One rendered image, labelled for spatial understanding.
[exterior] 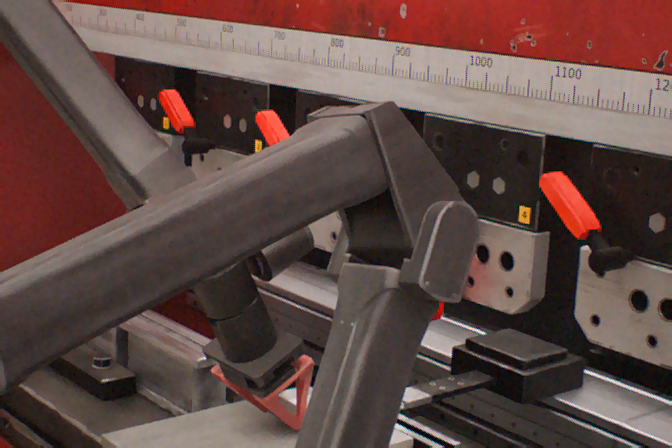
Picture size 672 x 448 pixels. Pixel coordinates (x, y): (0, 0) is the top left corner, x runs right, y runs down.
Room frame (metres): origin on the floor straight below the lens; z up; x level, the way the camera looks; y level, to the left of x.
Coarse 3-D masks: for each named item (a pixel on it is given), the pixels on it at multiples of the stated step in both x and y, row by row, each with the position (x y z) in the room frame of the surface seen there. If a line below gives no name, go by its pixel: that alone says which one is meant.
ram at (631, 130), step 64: (64, 0) 1.68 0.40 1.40; (128, 0) 1.54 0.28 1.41; (192, 0) 1.42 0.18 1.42; (256, 0) 1.32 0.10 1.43; (320, 0) 1.23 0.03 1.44; (384, 0) 1.15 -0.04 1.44; (448, 0) 1.09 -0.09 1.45; (512, 0) 1.03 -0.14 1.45; (576, 0) 0.97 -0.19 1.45; (640, 0) 0.93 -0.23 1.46; (192, 64) 1.42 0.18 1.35; (256, 64) 1.32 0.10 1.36; (320, 64) 1.23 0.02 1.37; (576, 64) 0.97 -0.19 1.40; (640, 64) 0.92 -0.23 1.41; (576, 128) 0.96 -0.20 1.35; (640, 128) 0.92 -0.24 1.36
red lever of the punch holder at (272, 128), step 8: (264, 112) 1.24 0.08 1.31; (272, 112) 1.25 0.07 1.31; (256, 120) 1.24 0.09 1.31; (264, 120) 1.24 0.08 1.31; (272, 120) 1.24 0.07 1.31; (264, 128) 1.23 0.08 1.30; (272, 128) 1.23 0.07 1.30; (280, 128) 1.23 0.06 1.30; (264, 136) 1.23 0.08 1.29; (272, 136) 1.22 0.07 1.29; (280, 136) 1.22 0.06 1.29; (288, 136) 1.23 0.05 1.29; (272, 144) 1.22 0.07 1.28
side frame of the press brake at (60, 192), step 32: (0, 64) 1.83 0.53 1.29; (0, 96) 1.83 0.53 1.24; (32, 96) 1.86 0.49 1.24; (0, 128) 1.83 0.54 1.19; (32, 128) 1.86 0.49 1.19; (64, 128) 1.90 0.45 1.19; (0, 160) 1.83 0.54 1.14; (32, 160) 1.86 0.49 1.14; (64, 160) 1.90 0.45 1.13; (0, 192) 1.83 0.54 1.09; (32, 192) 1.86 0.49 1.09; (64, 192) 1.90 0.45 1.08; (96, 192) 1.93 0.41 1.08; (0, 224) 1.83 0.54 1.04; (32, 224) 1.86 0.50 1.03; (64, 224) 1.90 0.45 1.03; (96, 224) 1.93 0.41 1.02; (0, 256) 1.82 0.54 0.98; (32, 256) 1.86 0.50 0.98; (192, 320) 2.06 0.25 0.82
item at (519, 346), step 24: (480, 336) 1.37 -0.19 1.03; (504, 336) 1.37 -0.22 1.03; (528, 336) 1.38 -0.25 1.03; (456, 360) 1.35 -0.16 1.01; (480, 360) 1.32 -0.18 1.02; (504, 360) 1.31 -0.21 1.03; (528, 360) 1.29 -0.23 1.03; (552, 360) 1.32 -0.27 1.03; (576, 360) 1.33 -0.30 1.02; (432, 384) 1.27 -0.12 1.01; (456, 384) 1.28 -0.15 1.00; (480, 384) 1.29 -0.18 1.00; (504, 384) 1.29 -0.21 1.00; (528, 384) 1.28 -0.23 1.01; (552, 384) 1.30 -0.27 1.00; (576, 384) 1.33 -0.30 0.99; (408, 408) 1.21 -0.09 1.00
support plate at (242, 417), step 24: (216, 408) 1.18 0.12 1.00; (240, 408) 1.18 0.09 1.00; (120, 432) 1.10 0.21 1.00; (144, 432) 1.11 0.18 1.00; (168, 432) 1.11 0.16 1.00; (192, 432) 1.11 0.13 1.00; (216, 432) 1.11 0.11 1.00; (240, 432) 1.12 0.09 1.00; (264, 432) 1.12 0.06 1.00; (288, 432) 1.12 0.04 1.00
